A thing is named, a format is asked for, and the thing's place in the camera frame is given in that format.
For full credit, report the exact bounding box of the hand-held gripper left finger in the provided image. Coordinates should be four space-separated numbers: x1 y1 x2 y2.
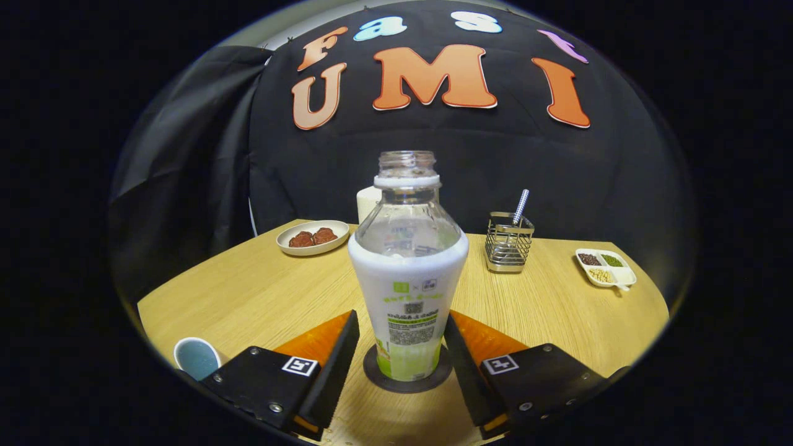
201 310 361 442

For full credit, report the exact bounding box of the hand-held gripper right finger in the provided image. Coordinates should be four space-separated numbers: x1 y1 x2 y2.
443 313 611 440

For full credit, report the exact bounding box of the dark brown round coaster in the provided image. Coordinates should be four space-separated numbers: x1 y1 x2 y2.
363 344 454 394

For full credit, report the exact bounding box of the clear plastic juice bottle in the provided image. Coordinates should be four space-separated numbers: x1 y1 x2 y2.
348 151 470 382

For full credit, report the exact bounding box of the white cup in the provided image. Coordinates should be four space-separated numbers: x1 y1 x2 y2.
173 337 222 381

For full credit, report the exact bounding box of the wooden table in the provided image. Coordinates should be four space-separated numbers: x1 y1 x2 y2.
136 218 671 446

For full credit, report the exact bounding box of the small round beige plate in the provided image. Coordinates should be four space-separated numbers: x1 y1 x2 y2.
276 220 351 256

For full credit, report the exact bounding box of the white divided dish with grains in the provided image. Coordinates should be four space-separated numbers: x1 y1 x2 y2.
575 248 637 292

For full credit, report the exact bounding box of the cream toaster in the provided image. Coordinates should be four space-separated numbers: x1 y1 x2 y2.
356 186 382 225

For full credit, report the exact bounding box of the black backdrop cloth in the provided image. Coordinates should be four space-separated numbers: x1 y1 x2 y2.
108 0 698 310

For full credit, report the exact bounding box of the metal wire mesh holder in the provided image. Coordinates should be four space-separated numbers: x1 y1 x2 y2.
484 212 535 274

